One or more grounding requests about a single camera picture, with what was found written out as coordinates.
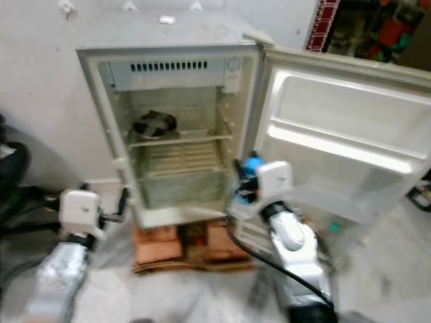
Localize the dark round bowl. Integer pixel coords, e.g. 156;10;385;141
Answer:
133;109;178;141

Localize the clear crisper drawer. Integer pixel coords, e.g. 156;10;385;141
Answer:
140;170;228;211

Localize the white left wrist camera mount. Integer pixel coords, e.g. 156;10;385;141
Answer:
59;190;102;234

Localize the cluttered colourful shelf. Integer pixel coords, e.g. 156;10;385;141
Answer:
323;0;431;69

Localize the white fridge door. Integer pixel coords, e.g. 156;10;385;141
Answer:
226;44;431;266

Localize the clear fridge shelf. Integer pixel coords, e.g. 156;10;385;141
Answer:
127;134;234;148

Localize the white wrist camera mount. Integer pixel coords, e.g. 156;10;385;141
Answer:
256;160;294;209
59;190;102;234

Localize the clear bottle blue cap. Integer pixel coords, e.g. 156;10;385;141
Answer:
232;153;267;207

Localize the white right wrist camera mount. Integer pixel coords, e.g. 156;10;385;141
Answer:
256;160;294;209

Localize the white freezer compartment flap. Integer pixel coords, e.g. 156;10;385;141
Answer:
108;58;243;95

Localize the white mini fridge cabinet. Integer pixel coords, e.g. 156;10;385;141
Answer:
77;42;265;231

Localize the wooden pallet board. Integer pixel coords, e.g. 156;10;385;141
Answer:
133;258;244;275

